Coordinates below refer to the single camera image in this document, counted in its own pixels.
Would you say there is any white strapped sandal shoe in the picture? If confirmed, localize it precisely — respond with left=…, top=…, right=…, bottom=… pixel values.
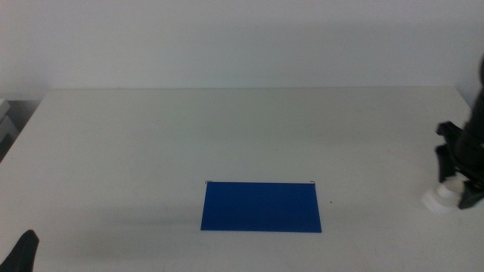
left=420, top=176, right=472, bottom=216

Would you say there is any blue rectangular mat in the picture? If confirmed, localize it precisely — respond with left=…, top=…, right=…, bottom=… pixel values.
left=200, top=181, right=322, bottom=233

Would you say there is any white shelf unit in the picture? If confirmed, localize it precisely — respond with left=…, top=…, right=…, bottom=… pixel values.
left=0, top=97, right=20, bottom=145

